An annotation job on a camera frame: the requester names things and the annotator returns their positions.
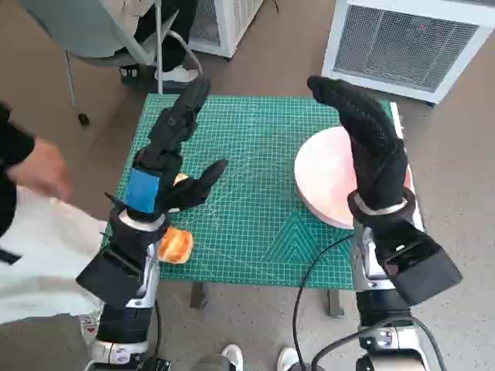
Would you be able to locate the person's hand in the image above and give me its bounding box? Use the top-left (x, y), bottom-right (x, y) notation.
top-left (6, 136), bottom-right (75, 201)

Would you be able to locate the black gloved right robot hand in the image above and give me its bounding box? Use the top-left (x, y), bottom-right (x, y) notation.
top-left (307, 75), bottom-right (411, 209)

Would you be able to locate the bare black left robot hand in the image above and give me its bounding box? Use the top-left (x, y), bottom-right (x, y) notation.
top-left (110, 76), bottom-right (229, 223)

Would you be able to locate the round toy bread bun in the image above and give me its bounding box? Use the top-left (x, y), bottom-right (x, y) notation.
top-left (166, 172), bottom-right (191, 215)

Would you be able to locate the pink bowl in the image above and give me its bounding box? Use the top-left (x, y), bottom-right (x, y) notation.
top-left (293, 125), bottom-right (413, 229)

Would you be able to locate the long striped toy bread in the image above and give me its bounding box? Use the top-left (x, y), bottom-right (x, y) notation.
top-left (157, 227), bottom-right (194, 266)

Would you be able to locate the person in white trousers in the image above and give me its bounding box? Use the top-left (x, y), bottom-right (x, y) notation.
top-left (0, 102), bottom-right (111, 345)

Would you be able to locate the green cutting mat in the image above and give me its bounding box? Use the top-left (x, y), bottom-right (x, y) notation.
top-left (101, 92), bottom-right (401, 291)

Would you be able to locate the seated person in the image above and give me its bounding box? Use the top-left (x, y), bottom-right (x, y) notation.
top-left (94, 0), bottom-right (200, 84)

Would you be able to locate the large white vented cabinet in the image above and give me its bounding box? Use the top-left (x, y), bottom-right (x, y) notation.
top-left (321, 0), bottom-right (495, 104)

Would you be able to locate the small white vented cabinet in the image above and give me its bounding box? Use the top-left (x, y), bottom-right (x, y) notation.
top-left (187, 0), bottom-right (268, 59)

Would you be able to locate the grey office chair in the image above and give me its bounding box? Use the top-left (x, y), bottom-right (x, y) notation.
top-left (29, 0), bottom-right (206, 127)

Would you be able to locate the black table leg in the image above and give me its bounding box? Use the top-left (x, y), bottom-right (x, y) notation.
top-left (189, 281), bottom-right (210, 310)
top-left (326, 288), bottom-right (345, 318)

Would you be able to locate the white robot foot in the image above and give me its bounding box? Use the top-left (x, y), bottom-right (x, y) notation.
top-left (220, 343), bottom-right (244, 371)
top-left (277, 346), bottom-right (301, 371)

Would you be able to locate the black device box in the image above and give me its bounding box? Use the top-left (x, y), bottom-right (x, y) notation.
top-left (138, 357), bottom-right (173, 371)

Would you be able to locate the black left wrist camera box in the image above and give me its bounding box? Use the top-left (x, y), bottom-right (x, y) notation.
top-left (76, 247), bottom-right (144, 310)

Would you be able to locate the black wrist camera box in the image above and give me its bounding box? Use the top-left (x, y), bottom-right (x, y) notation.
top-left (76, 247), bottom-right (144, 310)
top-left (381, 226), bottom-right (464, 306)

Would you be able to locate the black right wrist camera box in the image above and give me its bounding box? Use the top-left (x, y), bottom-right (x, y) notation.
top-left (381, 226), bottom-right (464, 306)

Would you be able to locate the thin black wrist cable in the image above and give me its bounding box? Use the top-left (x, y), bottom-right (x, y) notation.
top-left (292, 233), bottom-right (357, 371)

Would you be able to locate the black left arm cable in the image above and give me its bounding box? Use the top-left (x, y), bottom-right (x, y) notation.
top-left (152, 299), bottom-right (166, 364)

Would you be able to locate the thick black looped cable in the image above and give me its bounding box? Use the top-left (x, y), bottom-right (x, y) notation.
top-left (311, 315), bottom-right (444, 371)

